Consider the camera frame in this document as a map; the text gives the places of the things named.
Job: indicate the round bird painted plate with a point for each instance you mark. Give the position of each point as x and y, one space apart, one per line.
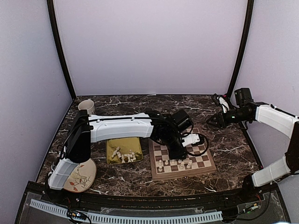
82 177

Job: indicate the wooden chess board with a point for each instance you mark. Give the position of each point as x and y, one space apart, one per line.
201 165

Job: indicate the white chess king piece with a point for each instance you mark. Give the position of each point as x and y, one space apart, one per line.
182 166

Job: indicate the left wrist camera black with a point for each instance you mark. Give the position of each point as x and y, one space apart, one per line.
182 120

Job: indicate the cream ceramic mug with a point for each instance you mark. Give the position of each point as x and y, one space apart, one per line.
87 105

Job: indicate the left black frame post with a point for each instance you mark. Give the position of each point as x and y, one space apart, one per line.
59 48

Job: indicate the right black frame post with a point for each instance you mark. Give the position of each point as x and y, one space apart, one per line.
242 47

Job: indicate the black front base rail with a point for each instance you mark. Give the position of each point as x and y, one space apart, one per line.
91 201

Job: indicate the black frame post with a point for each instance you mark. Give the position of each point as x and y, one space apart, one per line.
59 48
242 47

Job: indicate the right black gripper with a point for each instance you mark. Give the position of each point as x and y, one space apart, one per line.
223 123

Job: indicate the grey slotted cable duct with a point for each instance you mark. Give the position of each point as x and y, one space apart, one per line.
128 216

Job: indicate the white chess queen piece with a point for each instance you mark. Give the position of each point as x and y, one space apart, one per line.
189 164

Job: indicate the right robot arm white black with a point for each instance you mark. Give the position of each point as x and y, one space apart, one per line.
283 122

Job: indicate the gold metal tray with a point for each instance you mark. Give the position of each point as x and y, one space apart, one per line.
123 150

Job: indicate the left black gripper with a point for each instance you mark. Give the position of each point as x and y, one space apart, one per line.
174 155

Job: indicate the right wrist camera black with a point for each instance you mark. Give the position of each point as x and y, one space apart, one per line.
243 96

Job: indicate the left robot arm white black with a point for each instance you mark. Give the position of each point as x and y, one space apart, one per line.
87 129

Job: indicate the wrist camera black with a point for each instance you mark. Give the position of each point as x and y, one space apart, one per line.
243 96
182 120

